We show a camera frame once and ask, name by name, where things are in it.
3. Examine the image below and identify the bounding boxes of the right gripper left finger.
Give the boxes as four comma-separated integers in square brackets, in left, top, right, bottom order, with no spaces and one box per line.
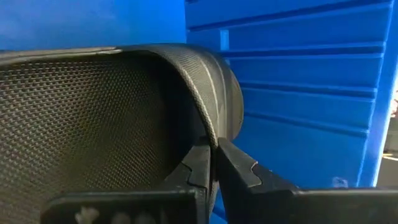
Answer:
[155,141,215,224]

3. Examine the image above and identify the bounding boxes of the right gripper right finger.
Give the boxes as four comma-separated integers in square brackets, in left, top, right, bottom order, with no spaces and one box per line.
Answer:
[216,138,300,224]

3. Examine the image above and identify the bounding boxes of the black rubber slide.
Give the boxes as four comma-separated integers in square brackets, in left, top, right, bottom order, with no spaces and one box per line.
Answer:
[0,43,244,224]

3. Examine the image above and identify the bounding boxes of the blue plastic bin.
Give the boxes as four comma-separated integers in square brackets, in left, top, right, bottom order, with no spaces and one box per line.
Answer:
[0,0,397,224]

